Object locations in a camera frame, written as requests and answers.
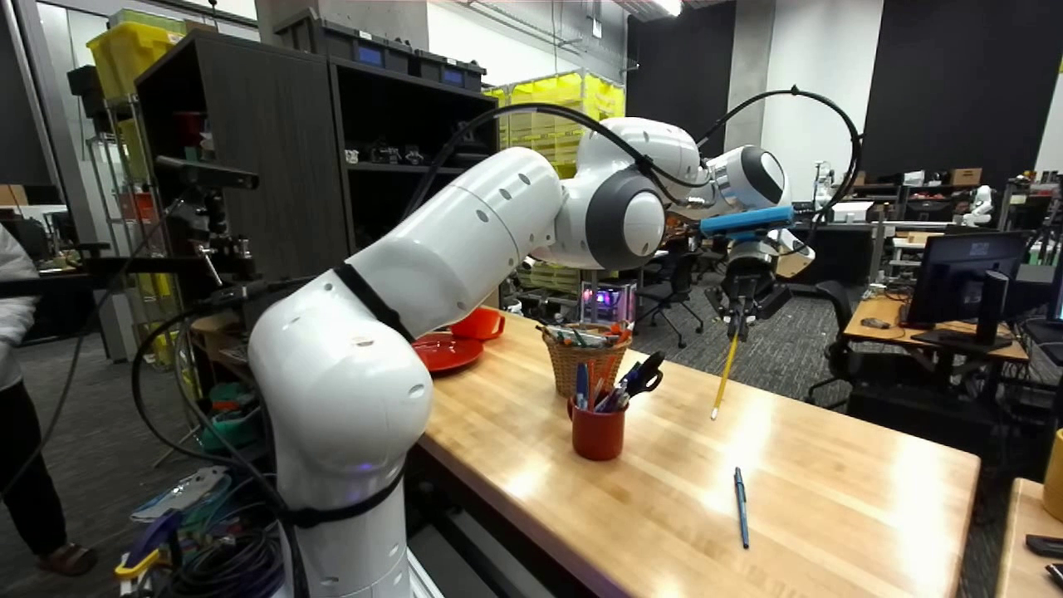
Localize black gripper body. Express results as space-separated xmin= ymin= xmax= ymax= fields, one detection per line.
xmin=716 ymin=230 xmax=783 ymax=318

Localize yellow pencil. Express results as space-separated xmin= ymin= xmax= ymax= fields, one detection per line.
xmin=709 ymin=330 xmax=743 ymax=421

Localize blue pen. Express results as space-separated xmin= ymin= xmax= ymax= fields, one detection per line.
xmin=730 ymin=464 xmax=754 ymax=554

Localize red mug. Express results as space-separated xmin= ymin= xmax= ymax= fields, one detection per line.
xmin=569 ymin=398 xmax=631 ymax=464

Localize black swivel chair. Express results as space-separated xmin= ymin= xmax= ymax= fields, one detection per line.
xmin=642 ymin=244 xmax=710 ymax=338

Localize black office chair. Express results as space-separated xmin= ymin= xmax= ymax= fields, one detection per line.
xmin=807 ymin=275 xmax=891 ymax=410

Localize purple lit device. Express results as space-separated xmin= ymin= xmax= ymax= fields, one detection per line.
xmin=578 ymin=278 xmax=642 ymax=330

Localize wooden office desk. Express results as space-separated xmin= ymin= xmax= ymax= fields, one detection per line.
xmin=844 ymin=289 xmax=1034 ymax=364

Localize black computer monitor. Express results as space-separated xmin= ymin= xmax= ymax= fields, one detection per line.
xmin=907 ymin=230 xmax=1031 ymax=349

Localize red bowl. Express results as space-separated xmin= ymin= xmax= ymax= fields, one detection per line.
xmin=449 ymin=306 xmax=507 ymax=347

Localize red plate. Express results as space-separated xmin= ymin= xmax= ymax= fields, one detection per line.
xmin=412 ymin=330 xmax=487 ymax=380

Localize black shelving unit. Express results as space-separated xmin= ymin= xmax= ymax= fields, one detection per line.
xmin=137 ymin=28 xmax=500 ymax=306

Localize yellow storage bin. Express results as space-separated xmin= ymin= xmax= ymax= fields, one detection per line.
xmin=87 ymin=9 xmax=193 ymax=109

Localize person in white shirt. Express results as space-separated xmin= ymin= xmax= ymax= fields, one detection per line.
xmin=0 ymin=225 xmax=100 ymax=579

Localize black handled scissors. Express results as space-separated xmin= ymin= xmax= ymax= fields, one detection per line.
xmin=616 ymin=349 xmax=671 ymax=406

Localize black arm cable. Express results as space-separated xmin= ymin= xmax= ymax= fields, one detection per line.
xmin=457 ymin=82 xmax=867 ymax=225

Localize black camera stand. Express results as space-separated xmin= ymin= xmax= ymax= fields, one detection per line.
xmin=63 ymin=63 xmax=265 ymax=306

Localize floor cable bundle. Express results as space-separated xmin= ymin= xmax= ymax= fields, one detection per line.
xmin=110 ymin=462 xmax=292 ymax=598

